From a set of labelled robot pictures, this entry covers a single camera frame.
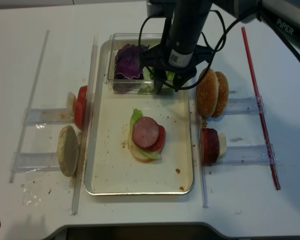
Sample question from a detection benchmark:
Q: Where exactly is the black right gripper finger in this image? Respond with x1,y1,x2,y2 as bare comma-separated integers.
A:
173,74,183,92

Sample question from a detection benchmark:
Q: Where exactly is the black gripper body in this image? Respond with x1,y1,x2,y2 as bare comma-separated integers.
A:
139,43,213,83

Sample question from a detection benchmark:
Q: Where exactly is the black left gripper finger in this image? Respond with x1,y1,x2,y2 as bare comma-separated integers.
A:
154,70,167,95

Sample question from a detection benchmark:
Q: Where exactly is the pink meat slice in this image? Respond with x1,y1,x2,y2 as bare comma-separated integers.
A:
132,116,160,149

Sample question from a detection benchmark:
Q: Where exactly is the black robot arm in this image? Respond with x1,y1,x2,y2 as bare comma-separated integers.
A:
139,0,300,93

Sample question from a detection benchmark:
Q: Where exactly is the green lettuce in box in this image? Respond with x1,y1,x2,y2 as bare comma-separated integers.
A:
142,67,175,92

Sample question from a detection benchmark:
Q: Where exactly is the tomato slice on bun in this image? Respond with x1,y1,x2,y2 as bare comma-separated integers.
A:
146,125,166,153

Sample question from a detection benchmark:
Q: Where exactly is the stack of meat slices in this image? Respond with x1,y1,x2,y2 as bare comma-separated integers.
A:
200,128,220,166

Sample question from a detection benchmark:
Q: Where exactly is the lettuce leaf on bun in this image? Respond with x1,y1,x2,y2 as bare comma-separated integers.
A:
128,108,163,161

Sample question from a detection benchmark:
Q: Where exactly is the tomato slices stack left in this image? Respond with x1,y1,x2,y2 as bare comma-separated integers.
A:
74,85,88,130

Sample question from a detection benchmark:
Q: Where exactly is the purple cabbage leaf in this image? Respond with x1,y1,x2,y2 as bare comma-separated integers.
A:
114,44,148,80

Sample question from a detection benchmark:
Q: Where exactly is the sesame bun top front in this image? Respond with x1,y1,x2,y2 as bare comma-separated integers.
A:
195,68,219,118

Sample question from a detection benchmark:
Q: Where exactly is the sesame bun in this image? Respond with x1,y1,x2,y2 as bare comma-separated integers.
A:
195,68,219,118
211,71,229,118

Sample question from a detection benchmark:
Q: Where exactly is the clear plastic vegetable box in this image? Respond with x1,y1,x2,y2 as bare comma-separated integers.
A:
106,33,174,96

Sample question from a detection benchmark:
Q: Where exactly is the sesame bun top rear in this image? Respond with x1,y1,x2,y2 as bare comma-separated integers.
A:
211,71,229,118

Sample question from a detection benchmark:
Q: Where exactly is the metal serving tray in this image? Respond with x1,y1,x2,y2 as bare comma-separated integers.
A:
84,40,194,196

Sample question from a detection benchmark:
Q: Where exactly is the bottom bun on tray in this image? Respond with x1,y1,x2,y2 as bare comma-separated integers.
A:
127,130,162,163

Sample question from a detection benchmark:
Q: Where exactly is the white pusher block left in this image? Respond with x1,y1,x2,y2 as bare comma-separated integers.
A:
66,92,77,117

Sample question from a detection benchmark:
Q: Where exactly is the clear divider left of tray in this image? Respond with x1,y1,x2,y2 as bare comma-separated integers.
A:
70,33,98,216

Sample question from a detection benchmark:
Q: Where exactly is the bun bottom standing left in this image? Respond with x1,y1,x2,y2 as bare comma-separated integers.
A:
56,125,79,177

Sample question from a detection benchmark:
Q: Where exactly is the clear strip far left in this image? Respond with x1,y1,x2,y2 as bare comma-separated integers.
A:
8,29,50,184

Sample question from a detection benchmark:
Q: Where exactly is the red plastic strip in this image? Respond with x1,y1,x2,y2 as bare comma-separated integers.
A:
241,27,281,191

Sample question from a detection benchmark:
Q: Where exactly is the white pusher block lower rail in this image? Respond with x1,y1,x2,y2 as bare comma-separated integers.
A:
218,132,227,160

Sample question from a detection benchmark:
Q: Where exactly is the clear rail right lower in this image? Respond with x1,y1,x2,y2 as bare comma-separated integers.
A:
216,144,277,166

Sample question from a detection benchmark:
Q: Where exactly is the clear rail left upper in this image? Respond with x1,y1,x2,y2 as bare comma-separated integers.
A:
27,108,74,126

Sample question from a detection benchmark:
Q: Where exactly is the black cable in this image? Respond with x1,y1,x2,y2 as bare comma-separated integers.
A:
138,9,300,92

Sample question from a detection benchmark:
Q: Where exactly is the clear rail left lower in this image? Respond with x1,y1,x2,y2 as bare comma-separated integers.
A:
10,152,60,173

